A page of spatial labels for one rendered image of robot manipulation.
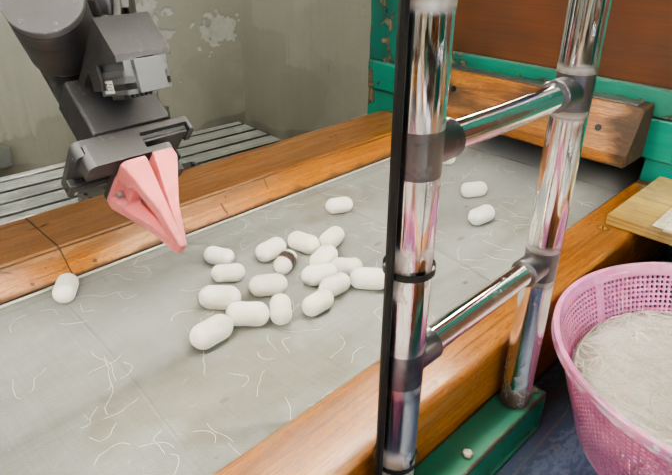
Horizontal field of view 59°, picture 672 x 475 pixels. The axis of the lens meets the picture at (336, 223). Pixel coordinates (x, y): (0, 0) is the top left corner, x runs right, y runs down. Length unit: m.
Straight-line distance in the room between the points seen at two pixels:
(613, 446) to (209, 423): 0.28
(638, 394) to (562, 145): 0.21
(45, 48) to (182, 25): 2.29
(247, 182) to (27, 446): 0.40
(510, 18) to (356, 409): 0.62
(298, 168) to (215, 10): 2.11
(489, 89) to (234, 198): 0.37
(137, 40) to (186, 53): 2.33
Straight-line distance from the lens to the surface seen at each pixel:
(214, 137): 1.19
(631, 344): 0.57
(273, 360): 0.49
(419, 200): 0.27
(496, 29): 0.90
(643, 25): 0.82
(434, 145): 0.26
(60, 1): 0.49
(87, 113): 0.51
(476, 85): 0.86
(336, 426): 0.40
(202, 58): 2.84
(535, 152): 0.95
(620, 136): 0.78
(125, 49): 0.46
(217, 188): 0.72
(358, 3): 2.28
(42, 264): 0.63
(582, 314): 0.57
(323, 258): 0.58
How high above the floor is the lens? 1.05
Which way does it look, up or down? 27 degrees down
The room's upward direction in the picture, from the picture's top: straight up
